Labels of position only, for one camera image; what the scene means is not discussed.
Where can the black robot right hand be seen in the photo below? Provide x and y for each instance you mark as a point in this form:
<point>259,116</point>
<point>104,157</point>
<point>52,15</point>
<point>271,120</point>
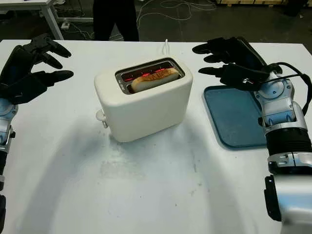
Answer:
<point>248,58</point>

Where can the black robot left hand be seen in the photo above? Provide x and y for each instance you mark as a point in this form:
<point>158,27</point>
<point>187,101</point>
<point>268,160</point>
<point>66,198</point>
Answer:
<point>14,65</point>

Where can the slice of toast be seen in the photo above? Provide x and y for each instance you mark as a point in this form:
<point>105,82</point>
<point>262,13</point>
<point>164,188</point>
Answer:
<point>151,81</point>

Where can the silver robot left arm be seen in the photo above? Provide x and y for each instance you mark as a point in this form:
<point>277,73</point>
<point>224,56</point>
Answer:
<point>6,114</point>

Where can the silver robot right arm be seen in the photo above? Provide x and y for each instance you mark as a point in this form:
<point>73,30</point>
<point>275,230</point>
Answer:
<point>282,117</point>

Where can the person in black trousers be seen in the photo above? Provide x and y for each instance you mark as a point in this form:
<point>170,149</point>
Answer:
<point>102,24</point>

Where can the white two-slot toaster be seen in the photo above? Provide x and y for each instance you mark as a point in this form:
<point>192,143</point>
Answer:
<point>146,112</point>

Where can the stacked wooden crates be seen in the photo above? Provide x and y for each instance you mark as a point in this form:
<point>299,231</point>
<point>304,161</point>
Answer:
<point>234,2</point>

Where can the white desk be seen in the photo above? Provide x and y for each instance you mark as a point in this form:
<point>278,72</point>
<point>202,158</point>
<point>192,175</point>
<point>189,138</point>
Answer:
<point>52,19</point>

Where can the blue plastic tray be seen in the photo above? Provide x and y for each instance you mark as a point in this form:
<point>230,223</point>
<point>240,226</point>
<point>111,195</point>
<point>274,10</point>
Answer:
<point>231,117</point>

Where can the white power strip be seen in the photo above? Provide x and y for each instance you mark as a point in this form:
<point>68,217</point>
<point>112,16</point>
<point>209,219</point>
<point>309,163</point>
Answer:
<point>65,25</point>

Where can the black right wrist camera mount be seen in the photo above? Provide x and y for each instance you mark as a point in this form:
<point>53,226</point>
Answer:
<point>256,81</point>

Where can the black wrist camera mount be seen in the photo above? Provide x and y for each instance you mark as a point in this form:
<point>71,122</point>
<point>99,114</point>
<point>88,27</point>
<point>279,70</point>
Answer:
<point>256,81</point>
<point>22,93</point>

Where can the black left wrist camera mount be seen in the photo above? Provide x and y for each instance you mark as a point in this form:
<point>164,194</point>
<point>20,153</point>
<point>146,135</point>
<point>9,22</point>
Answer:
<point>22,93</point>

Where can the white desk leg frame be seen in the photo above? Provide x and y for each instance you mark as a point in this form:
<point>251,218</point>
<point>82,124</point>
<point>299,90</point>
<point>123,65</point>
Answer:
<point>79,20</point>

